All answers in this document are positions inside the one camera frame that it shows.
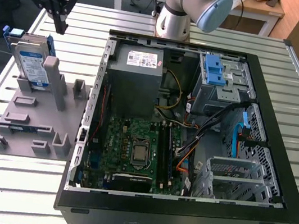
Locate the hard disk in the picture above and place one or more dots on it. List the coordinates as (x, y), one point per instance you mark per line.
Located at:
(31, 67)

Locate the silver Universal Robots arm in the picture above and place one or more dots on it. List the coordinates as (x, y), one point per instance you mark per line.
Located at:
(174, 28)

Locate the grey parts rack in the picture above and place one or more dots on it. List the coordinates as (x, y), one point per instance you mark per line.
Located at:
(43, 118)

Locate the grey power supply unit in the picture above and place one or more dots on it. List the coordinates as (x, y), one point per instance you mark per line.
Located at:
(132, 92)

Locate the green motherboard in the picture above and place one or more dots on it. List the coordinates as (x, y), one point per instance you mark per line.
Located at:
(122, 141)

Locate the blue drive latch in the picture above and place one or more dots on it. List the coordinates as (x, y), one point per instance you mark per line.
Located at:
(214, 71)

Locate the silver CPU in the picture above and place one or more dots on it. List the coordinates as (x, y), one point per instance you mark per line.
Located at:
(140, 154)

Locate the metal drive cage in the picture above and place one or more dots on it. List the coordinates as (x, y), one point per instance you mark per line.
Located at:
(226, 95)

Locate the CPU socket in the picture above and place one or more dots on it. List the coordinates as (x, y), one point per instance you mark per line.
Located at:
(139, 165)

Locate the black RAM slot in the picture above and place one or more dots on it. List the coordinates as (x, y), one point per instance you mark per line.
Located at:
(169, 160)
(163, 154)

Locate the black graphics card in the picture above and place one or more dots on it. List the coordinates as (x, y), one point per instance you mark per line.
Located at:
(131, 183)

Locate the black PC case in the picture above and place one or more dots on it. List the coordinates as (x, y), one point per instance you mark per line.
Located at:
(177, 221)

